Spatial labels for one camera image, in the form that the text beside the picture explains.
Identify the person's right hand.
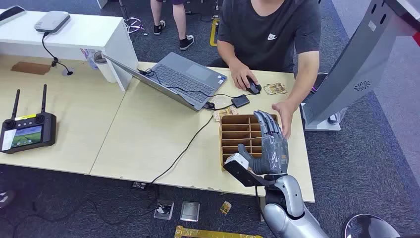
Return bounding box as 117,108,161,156
228,64,260,91

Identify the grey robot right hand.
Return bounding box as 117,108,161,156
237,110,290,176

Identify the person's left hand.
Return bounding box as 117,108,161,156
271,100,296,140

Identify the black computer mouse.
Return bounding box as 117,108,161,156
246,76,263,95

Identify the brown printed card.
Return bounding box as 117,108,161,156
213,108,239,123

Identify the wooden card organizer box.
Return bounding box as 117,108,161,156
219,114,279,172

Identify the standing person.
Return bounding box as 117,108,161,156
150,0,195,51

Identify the black external drive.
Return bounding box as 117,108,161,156
231,94,251,109

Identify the black seat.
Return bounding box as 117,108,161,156
310,72,329,94

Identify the grey laptop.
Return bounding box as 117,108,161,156
102,52,228,113

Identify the grey kiosk stand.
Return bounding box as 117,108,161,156
300,0,420,132

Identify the silver floor box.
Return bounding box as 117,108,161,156
180,201,201,222

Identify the yellow patterned floor strip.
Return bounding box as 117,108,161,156
174,225,263,238

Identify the chrome chair base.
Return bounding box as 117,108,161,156
118,0,148,36

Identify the shiny round grey object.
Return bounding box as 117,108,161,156
343,214,401,238

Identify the floor power socket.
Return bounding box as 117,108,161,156
153,200,174,221

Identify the white paper cup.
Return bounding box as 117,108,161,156
93,51,118,84

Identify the white raised desk shelf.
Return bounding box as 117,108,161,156
0,9,139,93

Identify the grey flat device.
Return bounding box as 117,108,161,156
34,10,71,35

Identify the brown cardboard piece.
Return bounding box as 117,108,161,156
10,61,52,76

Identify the black remote controller with screen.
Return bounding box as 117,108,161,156
0,84,57,155

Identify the dark tablet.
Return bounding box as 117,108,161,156
0,5,27,27

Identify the black shoe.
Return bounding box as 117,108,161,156
0,189,16,209

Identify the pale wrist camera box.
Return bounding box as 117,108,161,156
223,152,274,188

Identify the thin black mouse cable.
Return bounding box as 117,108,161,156
137,68,255,99

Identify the long black power cable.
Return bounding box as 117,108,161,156
149,113,215,186

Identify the black floor cable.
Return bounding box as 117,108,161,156
0,195,160,231

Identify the black device cable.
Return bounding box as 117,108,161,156
41,32,73,75

